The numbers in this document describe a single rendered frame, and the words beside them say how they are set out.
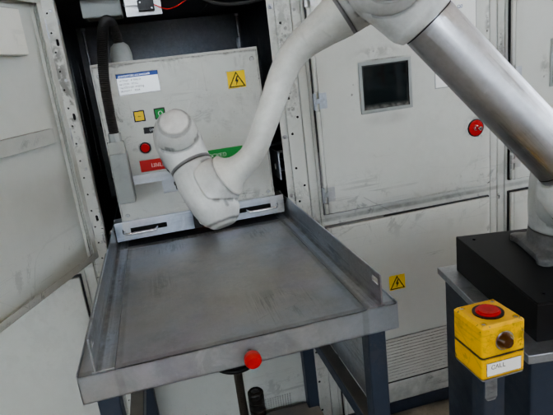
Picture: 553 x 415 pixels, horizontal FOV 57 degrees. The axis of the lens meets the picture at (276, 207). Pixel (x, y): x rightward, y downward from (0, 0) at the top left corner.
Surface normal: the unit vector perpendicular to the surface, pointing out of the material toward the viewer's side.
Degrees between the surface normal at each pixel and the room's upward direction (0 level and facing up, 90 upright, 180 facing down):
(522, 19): 90
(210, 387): 90
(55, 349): 90
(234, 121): 90
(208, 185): 72
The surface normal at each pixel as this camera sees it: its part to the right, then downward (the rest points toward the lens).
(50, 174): 0.98, -0.07
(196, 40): 0.24, 0.24
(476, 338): -0.96, 0.18
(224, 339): -0.11, -0.96
